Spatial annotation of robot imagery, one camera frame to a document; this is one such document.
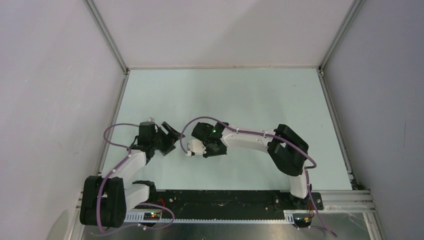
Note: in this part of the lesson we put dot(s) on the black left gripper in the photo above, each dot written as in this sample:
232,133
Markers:
169,138

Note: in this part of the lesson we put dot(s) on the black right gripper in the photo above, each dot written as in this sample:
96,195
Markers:
222,151

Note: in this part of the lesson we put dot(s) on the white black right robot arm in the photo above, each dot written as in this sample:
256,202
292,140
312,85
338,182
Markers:
285,147

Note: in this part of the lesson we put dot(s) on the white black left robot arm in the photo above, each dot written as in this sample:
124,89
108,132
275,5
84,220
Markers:
107,198

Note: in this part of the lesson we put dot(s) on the left controller board with LEDs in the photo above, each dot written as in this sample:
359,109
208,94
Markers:
151,216

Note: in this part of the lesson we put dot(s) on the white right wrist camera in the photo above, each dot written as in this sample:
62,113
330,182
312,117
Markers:
195,147

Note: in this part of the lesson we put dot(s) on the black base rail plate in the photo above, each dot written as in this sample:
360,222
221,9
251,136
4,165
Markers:
231,205

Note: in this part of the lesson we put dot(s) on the right controller board with wires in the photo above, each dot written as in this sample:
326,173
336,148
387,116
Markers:
301,222

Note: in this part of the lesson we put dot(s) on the aluminium frame post left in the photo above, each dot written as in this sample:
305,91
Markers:
106,34

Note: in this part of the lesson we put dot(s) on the aluminium frame post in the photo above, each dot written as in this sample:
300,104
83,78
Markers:
346,23
106,34

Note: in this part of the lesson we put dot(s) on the aluminium frame post right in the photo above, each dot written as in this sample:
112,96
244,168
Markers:
346,23

